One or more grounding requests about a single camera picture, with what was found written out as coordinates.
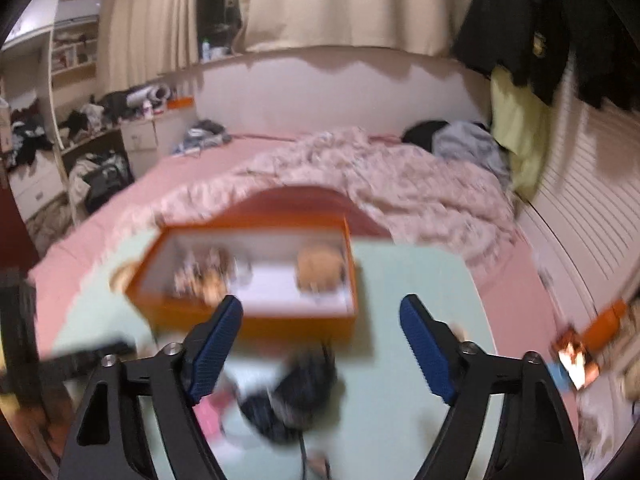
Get orange cardboard box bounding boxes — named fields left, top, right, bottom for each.
left=125, top=214, right=360, bottom=343

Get black garment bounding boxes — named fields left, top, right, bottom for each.
left=401, top=120, right=451, bottom=153

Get black white clothes heap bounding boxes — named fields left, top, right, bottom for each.
left=57, top=90, right=136, bottom=136

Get dark bag with clothes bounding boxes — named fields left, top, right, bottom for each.
left=67, top=152, right=133, bottom=211

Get yellow green hanging garment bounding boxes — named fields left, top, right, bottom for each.
left=489, top=65, right=556, bottom=201

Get orange patterned packet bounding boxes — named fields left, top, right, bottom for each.
left=551, top=327, right=601, bottom=391

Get dark blue scrunchie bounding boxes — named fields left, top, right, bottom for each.
left=239, top=347, right=346, bottom=443

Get black jacket gold emblems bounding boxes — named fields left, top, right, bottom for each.
left=550, top=0, right=640, bottom=111

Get orange bottle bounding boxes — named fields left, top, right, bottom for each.
left=580, top=299, right=630, bottom=353

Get black hanging jacket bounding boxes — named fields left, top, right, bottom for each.
left=452, top=0, right=571, bottom=106

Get brown patterned packet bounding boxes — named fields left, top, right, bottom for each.
left=174, top=246, right=236, bottom=307

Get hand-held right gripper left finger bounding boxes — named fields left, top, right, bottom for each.
left=57, top=295, right=244, bottom=480

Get tan plush toy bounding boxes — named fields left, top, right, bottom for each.
left=298, top=244, right=347, bottom=293

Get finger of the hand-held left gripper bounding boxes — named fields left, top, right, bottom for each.
left=39, top=340, right=137, bottom=380

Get black cable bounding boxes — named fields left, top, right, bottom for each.
left=297, top=430, right=331, bottom=480

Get grey blue clothes pile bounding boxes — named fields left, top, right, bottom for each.
left=172, top=119, right=233, bottom=156

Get white wall shelf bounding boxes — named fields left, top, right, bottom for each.
left=47, top=25, right=101, bottom=77

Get grey blue garment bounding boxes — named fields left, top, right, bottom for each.
left=432, top=122, right=511, bottom=181

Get white paper roll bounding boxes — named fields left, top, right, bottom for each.
left=127, top=85, right=173, bottom=106

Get white air conditioner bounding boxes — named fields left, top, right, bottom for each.
left=52, top=0, right=103, bottom=26

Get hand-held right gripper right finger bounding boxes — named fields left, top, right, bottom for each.
left=398, top=294, right=586, bottom=480

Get small pink item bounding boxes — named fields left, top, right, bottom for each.
left=192, top=392, right=233, bottom=438

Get white drawer cabinet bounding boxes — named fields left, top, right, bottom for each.
left=120, top=110, right=198, bottom=166

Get pink bed sheet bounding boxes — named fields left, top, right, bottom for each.
left=27, top=132, right=601, bottom=411

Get pink floral duvet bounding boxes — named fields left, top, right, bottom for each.
left=117, top=127, right=518, bottom=266

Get white louvred panel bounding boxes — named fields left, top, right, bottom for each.
left=515, top=70, right=640, bottom=321

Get narrow beige curtain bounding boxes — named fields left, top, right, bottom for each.
left=97, top=0, right=201, bottom=93

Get wide beige curtain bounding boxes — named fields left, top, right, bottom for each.
left=235, top=0, right=483, bottom=58

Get mint green bed tray table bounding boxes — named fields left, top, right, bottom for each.
left=50, top=232, right=501, bottom=480

